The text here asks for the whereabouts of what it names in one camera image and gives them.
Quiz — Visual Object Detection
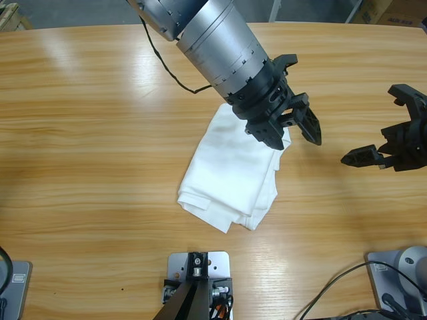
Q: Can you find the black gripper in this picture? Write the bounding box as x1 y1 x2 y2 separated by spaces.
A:
228 61 324 151
340 114 427 173

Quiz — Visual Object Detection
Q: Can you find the white t-shirt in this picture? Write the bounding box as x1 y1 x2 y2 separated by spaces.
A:
176 103 293 234

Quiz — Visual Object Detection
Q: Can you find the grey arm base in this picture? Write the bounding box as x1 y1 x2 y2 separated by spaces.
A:
365 245 427 316
0 259 33 320

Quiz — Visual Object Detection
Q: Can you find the cardboard box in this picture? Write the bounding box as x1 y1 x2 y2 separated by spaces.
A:
353 0 427 27

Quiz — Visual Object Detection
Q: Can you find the wooden crate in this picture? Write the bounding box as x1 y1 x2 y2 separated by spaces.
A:
0 0 33 33

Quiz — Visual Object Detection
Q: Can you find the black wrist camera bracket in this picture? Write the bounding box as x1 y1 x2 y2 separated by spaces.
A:
272 53 298 77
387 83 427 124

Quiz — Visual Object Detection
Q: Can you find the white metal frame leg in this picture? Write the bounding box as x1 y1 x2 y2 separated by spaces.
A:
345 0 364 24
268 0 285 23

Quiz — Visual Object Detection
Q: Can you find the black base cable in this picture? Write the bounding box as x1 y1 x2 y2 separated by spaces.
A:
296 261 427 320

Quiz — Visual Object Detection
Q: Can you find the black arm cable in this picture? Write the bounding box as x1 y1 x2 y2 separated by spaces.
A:
0 15 213 296

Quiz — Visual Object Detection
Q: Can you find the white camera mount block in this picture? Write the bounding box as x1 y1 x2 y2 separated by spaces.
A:
161 251 234 320

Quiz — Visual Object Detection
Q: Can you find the black mount cable bundle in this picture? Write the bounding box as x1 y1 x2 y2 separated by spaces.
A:
208 293 236 320

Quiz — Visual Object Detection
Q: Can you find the dark camera post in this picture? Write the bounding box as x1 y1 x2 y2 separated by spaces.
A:
151 252 210 320

